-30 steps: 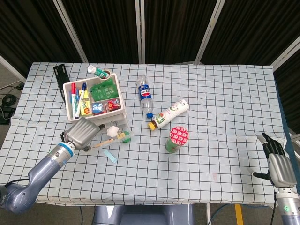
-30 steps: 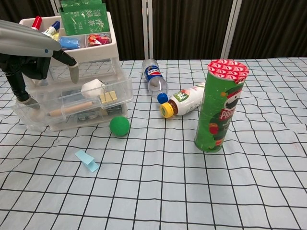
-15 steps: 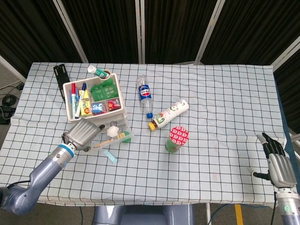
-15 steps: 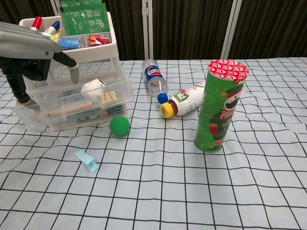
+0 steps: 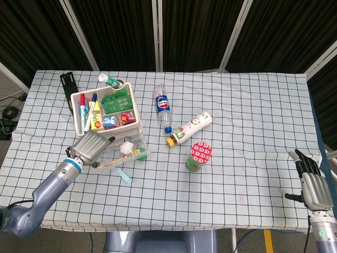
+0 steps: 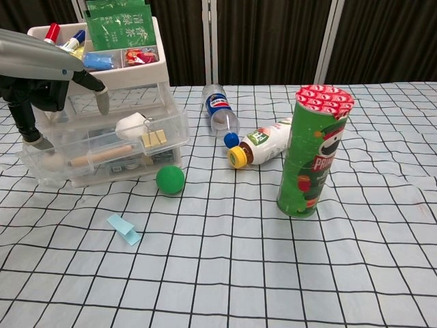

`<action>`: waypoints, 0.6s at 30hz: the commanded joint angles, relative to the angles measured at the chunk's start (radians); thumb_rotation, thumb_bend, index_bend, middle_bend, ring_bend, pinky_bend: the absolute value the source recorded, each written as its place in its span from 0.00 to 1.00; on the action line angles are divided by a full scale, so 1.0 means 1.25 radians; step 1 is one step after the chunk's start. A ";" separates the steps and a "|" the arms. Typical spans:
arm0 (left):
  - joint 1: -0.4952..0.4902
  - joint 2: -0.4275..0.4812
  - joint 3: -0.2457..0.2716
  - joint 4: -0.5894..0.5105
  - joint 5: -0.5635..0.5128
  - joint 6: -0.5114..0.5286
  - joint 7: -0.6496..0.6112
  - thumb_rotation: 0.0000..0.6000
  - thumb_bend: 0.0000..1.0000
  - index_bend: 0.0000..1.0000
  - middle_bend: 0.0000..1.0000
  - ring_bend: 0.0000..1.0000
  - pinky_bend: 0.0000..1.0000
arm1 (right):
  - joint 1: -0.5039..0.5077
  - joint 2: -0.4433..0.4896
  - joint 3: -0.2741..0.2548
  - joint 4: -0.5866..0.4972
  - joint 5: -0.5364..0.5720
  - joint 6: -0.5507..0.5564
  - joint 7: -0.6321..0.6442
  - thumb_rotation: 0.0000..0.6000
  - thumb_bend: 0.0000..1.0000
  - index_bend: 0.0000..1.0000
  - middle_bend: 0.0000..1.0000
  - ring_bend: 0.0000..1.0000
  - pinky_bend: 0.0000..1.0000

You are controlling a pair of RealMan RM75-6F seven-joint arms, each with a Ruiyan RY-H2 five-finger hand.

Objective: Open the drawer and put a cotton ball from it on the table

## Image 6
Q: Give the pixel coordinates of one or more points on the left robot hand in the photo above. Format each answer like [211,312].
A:
[34,61]

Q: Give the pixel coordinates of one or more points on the clear plastic storage box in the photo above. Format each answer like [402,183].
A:
[170,126]
[164,157]
[102,133]

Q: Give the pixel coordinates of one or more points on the red-capped whiteboard marker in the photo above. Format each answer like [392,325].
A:
[52,32]

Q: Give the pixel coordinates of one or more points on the blue-capped whiteboard marker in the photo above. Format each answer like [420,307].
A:
[75,39]

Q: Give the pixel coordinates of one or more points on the green tea packet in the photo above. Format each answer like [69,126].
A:
[119,30]
[112,5]

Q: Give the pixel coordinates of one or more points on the small white ball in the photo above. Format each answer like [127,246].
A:
[54,163]

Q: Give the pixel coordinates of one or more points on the wooden stick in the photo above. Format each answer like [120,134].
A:
[102,155]

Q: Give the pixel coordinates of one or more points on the gold binder clips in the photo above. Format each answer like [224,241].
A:
[153,139]

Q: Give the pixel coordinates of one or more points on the empty Pepsi bottle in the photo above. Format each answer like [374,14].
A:
[218,109]

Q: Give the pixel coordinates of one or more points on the black folding screen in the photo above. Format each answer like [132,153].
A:
[273,41]

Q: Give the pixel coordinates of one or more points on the yellow-capped tea bottle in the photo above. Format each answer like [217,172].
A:
[266,143]

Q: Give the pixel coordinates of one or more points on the green Pringles can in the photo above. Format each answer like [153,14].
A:
[307,164]

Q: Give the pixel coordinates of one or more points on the checked light blue tablecloth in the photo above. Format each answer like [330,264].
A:
[239,273]

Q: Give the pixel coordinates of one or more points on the white drawer organizer box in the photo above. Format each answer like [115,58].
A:
[136,75]

